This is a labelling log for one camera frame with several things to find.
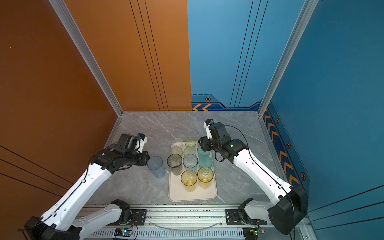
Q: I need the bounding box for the teal frosted glass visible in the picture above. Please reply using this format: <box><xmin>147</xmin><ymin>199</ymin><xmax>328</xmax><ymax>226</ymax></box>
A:
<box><xmin>199</xmin><ymin>156</ymin><xmax>213</xmax><ymax>168</ymax></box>
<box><xmin>198</xmin><ymin>146</ymin><xmax>211</xmax><ymax>158</ymax></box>

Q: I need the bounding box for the blue grey glass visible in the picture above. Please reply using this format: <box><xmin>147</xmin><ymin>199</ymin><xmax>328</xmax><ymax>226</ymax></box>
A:
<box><xmin>147</xmin><ymin>156</ymin><xmax>166</xmax><ymax>179</ymax></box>
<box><xmin>183</xmin><ymin>154</ymin><xmax>199</xmax><ymax>172</ymax></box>

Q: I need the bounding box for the amber glass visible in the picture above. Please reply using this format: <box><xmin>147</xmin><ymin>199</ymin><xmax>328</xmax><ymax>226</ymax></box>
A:
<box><xmin>197</xmin><ymin>167</ymin><xmax>214</xmax><ymax>189</ymax></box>
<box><xmin>181</xmin><ymin>170</ymin><xmax>198</xmax><ymax>192</ymax></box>

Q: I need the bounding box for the bright green glass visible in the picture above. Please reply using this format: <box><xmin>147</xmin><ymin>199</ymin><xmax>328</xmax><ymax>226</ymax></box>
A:
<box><xmin>185</xmin><ymin>138</ymin><xmax>197</xmax><ymax>148</ymax></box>

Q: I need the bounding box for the pale green frosted glass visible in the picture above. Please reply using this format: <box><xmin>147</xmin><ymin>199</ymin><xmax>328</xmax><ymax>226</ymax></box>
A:
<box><xmin>170</xmin><ymin>146</ymin><xmax>183</xmax><ymax>156</ymax></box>

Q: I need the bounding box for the dark grey glass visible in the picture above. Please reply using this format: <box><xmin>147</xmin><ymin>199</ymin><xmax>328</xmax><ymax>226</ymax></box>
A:
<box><xmin>167</xmin><ymin>154</ymin><xmax>183</xmax><ymax>176</ymax></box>

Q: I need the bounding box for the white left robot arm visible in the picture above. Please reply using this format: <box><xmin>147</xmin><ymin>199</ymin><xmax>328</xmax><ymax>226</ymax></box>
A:
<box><xmin>20</xmin><ymin>134</ymin><xmax>150</xmax><ymax>240</ymax></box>

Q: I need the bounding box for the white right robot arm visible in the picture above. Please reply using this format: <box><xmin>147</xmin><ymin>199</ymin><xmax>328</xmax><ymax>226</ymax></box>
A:
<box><xmin>199</xmin><ymin>119</ymin><xmax>309</xmax><ymax>235</ymax></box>

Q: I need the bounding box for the cream plastic tray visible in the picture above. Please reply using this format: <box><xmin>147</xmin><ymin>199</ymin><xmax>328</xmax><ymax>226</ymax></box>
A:
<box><xmin>167</xmin><ymin>139</ymin><xmax>217</xmax><ymax>202</ymax></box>

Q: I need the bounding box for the left green circuit board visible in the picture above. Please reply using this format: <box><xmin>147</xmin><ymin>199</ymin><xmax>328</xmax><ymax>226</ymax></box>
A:
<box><xmin>114</xmin><ymin>228</ymin><xmax>134</xmax><ymax>238</ymax></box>

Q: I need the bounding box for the green circuit board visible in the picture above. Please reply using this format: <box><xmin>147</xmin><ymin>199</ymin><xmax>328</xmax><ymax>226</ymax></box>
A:
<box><xmin>243</xmin><ymin>228</ymin><xmax>265</xmax><ymax>240</ymax></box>
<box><xmin>114</xmin><ymin>228</ymin><xmax>134</xmax><ymax>238</ymax></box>

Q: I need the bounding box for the right green circuit board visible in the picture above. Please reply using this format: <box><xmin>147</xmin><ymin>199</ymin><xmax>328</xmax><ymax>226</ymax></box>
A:
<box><xmin>243</xmin><ymin>228</ymin><xmax>265</xmax><ymax>240</ymax></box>

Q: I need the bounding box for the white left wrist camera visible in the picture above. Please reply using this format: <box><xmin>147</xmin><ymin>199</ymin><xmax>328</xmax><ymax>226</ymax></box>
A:
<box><xmin>135</xmin><ymin>134</ymin><xmax>148</xmax><ymax>153</ymax></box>

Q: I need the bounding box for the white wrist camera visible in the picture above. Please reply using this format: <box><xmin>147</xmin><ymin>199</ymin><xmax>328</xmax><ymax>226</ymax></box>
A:
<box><xmin>135</xmin><ymin>134</ymin><xmax>148</xmax><ymax>153</ymax></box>
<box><xmin>204</xmin><ymin>119</ymin><xmax>214</xmax><ymax>140</ymax></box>

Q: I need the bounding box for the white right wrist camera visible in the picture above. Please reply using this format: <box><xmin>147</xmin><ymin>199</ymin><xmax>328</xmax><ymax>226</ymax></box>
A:
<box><xmin>204</xmin><ymin>119</ymin><xmax>214</xmax><ymax>140</ymax></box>

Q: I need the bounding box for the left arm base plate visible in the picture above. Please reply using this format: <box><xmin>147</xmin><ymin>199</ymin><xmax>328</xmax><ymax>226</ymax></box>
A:
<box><xmin>109</xmin><ymin>209</ymin><xmax>147</xmax><ymax>226</ymax></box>

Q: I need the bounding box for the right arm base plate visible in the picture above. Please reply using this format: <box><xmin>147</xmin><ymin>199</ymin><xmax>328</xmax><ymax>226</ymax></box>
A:
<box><xmin>225</xmin><ymin>209</ymin><xmax>267</xmax><ymax>226</ymax></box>

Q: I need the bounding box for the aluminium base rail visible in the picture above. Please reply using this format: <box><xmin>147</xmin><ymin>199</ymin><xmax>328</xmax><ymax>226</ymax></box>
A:
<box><xmin>86</xmin><ymin>204</ymin><xmax>317</xmax><ymax>240</ymax></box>

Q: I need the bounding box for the aluminium corner post left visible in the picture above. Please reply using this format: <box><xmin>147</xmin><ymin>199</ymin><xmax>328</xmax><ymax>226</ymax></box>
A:
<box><xmin>48</xmin><ymin>0</ymin><xmax>124</xmax><ymax>117</ymax></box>

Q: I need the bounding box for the aluminium corner post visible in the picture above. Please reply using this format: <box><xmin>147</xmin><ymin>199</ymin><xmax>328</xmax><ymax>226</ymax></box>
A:
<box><xmin>258</xmin><ymin>0</ymin><xmax>319</xmax><ymax>117</ymax></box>
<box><xmin>48</xmin><ymin>0</ymin><xmax>124</xmax><ymax>117</ymax></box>

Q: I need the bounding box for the aluminium corner post right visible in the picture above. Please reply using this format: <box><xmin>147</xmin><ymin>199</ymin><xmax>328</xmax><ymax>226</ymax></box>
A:
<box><xmin>258</xmin><ymin>0</ymin><xmax>319</xmax><ymax>117</ymax></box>

